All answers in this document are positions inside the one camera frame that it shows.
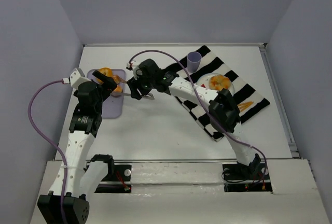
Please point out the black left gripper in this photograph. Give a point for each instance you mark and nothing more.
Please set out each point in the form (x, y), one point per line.
(104, 79)

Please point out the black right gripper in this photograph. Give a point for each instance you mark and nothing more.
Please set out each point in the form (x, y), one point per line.
(137, 89)

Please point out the small golden bread roll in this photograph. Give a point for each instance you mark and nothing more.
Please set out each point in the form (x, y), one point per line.
(117, 92)

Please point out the metal food tongs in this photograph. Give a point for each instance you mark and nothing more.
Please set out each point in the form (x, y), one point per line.
(149, 96)

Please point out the large orange bread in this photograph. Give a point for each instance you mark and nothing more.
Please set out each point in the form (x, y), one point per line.
(219, 82)

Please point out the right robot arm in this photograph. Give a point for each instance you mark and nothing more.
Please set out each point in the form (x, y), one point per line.
(221, 107)

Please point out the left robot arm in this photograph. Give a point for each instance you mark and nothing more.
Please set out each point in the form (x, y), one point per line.
(67, 198)

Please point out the lilac plastic tray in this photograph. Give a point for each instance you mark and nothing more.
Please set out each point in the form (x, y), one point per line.
(112, 106)

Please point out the lilac plastic cup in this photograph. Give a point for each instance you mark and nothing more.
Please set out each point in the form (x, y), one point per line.
(193, 61)

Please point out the watermelon pattern plate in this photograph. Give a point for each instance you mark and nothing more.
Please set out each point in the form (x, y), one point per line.
(204, 82)

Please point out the orange plastic fork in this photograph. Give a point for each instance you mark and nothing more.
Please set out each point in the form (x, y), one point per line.
(243, 106)

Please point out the black white striped cloth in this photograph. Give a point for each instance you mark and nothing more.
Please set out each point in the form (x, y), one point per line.
(243, 92)

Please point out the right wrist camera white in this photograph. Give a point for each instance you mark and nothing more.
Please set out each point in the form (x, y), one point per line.
(134, 67)

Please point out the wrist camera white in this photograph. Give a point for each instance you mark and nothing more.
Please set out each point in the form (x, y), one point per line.
(75, 79)
(134, 67)

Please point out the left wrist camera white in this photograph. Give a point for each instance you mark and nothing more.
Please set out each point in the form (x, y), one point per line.
(75, 79)

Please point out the metal table edge rail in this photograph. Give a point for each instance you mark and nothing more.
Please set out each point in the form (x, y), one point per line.
(259, 45)

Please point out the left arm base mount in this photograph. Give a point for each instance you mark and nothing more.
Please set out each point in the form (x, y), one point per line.
(118, 182)

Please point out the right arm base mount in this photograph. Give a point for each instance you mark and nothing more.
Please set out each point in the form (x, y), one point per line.
(236, 181)

